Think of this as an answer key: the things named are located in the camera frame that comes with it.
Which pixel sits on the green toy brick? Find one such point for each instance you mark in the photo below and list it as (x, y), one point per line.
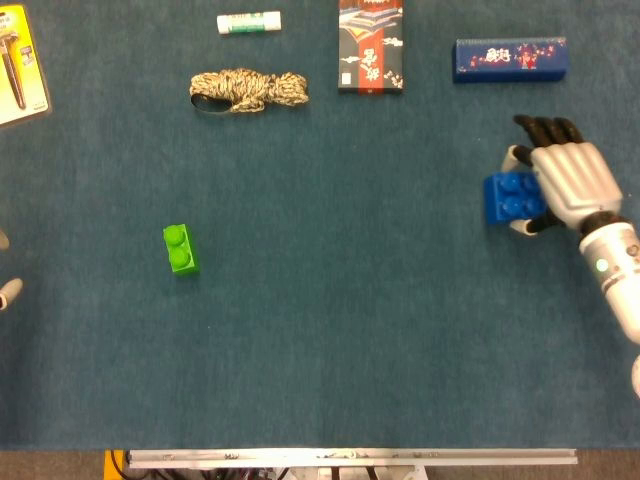
(185, 260)

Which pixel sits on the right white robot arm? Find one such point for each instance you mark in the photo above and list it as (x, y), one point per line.
(615, 260)

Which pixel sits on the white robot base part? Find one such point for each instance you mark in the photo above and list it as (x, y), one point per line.
(350, 474)

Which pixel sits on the white green glue stick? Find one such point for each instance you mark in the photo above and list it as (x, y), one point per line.
(250, 22)

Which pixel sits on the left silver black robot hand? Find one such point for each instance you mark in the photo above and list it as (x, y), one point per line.
(11, 290)

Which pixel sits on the yellow base plate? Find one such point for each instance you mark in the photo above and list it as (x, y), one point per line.
(108, 467)

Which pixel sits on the aluminium profile rail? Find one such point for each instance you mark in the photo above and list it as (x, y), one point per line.
(350, 457)

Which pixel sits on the yellow razor blister pack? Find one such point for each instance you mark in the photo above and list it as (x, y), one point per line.
(20, 65)

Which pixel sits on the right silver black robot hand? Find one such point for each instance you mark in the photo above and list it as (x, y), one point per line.
(575, 175)

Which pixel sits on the blue toy brick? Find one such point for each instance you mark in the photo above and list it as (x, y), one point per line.
(500, 200)

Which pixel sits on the long blue printed box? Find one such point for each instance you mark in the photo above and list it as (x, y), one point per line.
(510, 60)

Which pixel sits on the dark patterned box red stripe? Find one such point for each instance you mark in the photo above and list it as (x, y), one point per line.
(370, 50)

